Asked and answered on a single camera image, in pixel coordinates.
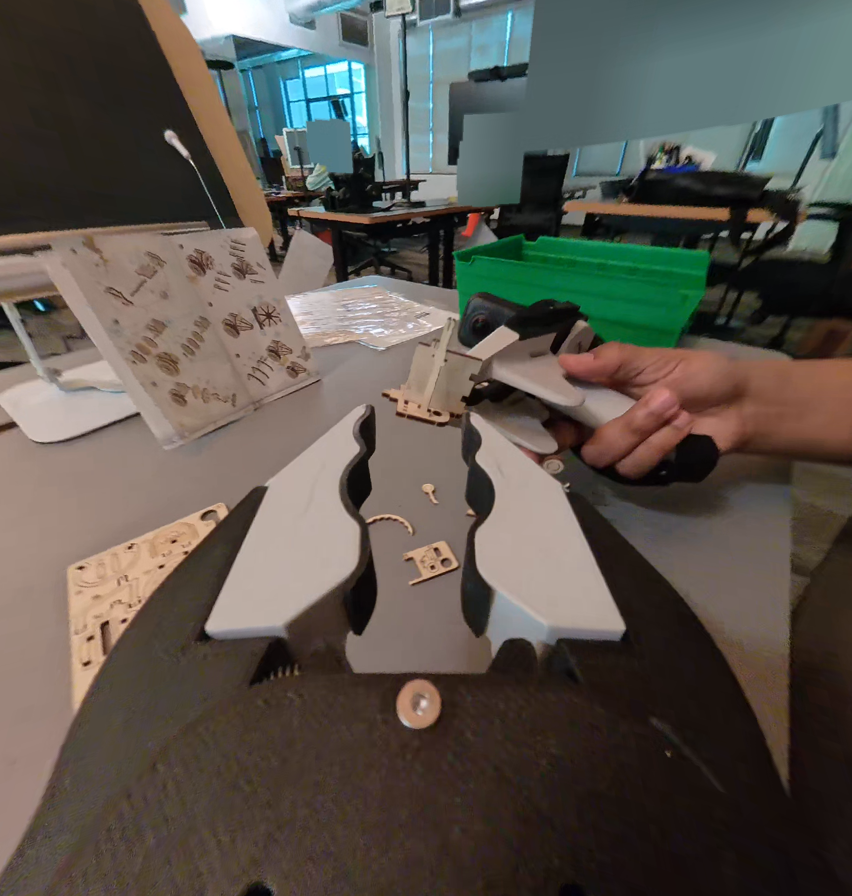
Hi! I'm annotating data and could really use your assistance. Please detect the person's right hand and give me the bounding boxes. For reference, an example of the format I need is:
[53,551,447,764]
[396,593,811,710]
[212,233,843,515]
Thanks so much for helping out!
[538,342,749,478]

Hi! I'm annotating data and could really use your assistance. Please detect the black chair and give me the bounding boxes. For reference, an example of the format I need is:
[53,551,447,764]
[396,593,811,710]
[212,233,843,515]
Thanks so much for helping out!
[494,150,572,240]

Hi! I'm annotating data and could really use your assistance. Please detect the person's right forearm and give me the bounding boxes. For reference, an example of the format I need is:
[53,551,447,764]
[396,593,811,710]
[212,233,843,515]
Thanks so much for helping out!
[741,350,852,464]

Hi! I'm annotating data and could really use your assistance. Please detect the person's brown clothing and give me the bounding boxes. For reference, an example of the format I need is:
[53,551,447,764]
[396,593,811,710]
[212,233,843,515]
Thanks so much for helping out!
[789,497,852,896]

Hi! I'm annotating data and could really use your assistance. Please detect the white monitor stand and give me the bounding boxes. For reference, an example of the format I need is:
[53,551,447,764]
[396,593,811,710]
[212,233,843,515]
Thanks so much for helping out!
[0,297,143,444]

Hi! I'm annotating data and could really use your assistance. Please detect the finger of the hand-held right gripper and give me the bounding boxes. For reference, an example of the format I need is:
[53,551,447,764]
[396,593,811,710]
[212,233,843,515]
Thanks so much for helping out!
[466,325,588,412]
[476,406,561,457]

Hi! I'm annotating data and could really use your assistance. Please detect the white instruction booklet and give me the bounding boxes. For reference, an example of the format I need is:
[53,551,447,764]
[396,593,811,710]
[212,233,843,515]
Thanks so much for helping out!
[46,226,322,449]

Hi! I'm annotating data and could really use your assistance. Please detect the brown board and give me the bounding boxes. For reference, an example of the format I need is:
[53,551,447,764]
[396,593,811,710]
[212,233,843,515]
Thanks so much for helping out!
[139,0,274,242]

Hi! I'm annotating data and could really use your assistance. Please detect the small ribbed wooden model part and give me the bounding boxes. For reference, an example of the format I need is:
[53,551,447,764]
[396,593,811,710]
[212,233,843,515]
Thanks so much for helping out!
[382,317,484,429]

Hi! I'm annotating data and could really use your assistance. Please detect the background black screen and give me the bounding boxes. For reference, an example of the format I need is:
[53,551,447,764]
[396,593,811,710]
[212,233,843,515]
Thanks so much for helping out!
[448,78,528,165]

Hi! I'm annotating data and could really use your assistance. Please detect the wooden-top table black legs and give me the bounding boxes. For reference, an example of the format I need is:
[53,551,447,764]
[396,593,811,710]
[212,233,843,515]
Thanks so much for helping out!
[288,202,497,282]

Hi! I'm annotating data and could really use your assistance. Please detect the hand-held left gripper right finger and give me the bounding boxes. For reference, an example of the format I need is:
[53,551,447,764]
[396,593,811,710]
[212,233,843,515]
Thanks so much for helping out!
[459,413,627,645]

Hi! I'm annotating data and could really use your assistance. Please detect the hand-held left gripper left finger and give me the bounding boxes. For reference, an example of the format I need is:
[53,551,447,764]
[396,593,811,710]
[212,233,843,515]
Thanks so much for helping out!
[205,405,379,639]

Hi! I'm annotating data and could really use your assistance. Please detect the clear sleeve with paper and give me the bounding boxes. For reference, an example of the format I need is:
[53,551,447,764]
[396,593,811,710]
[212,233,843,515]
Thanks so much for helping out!
[284,275,462,351]

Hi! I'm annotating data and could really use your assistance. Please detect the green plastic bin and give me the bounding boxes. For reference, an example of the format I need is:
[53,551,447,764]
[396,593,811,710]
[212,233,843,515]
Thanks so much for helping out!
[454,234,711,350]

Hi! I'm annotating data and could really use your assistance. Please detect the flat wooden piece with holes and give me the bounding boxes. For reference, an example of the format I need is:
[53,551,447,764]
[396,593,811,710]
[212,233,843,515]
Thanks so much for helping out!
[402,540,461,586]

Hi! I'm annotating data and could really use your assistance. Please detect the thin gooseneck wire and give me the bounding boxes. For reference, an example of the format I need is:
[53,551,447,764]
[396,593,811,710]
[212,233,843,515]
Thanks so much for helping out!
[163,129,227,231]

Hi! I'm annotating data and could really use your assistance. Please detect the wooden sheet with wheel parts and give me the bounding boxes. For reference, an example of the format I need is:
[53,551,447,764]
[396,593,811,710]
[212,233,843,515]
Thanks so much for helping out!
[67,503,229,709]

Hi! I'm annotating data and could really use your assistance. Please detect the black light stand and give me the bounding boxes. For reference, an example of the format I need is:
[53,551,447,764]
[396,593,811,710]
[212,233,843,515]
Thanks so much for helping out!
[396,10,414,176]

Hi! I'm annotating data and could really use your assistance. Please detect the black monitor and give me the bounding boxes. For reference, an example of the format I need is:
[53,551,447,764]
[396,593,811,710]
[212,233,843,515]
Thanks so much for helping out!
[0,0,241,239]

